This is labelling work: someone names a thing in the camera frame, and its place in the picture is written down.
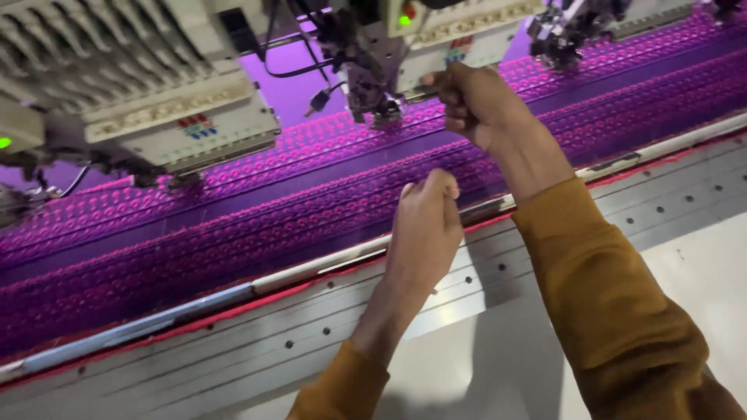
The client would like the purple embroidered fabric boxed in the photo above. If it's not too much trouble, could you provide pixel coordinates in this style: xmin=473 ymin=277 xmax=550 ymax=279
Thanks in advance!
xmin=0 ymin=10 xmax=747 ymax=361

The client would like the person's right hand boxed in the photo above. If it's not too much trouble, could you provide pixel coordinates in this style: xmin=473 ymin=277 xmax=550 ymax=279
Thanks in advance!
xmin=423 ymin=62 xmax=542 ymax=154

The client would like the person's left hand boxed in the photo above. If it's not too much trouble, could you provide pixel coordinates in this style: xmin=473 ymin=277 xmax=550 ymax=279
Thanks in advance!
xmin=385 ymin=168 xmax=465 ymax=295

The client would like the white embroidery machine head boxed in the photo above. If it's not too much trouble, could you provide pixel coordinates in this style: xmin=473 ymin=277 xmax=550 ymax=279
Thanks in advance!
xmin=0 ymin=0 xmax=282 ymax=193
xmin=525 ymin=0 xmax=747 ymax=72
xmin=265 ymin=0 xmax=546 ymax=130

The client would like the black cable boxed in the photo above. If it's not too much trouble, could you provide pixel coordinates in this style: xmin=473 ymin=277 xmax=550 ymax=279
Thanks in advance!
xmin=257 ymin=0 xmax=351 ymax=117

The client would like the metal fabric frame rail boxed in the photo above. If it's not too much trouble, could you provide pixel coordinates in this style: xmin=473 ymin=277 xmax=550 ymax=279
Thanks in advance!
xmin=0 ymin=112 xmax=747 ymax=386

